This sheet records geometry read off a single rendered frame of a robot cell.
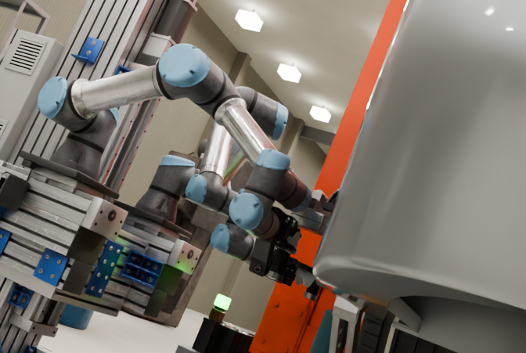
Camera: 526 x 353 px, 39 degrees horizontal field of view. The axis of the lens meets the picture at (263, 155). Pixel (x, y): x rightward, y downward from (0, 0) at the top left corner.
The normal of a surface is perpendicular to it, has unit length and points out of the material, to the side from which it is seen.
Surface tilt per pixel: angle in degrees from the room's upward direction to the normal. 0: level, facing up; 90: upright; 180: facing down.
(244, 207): 90
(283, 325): 90
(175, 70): 87
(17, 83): 90
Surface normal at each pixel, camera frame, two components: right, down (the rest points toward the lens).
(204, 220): 0.78, 0.21
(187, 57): -0.33, -0.38
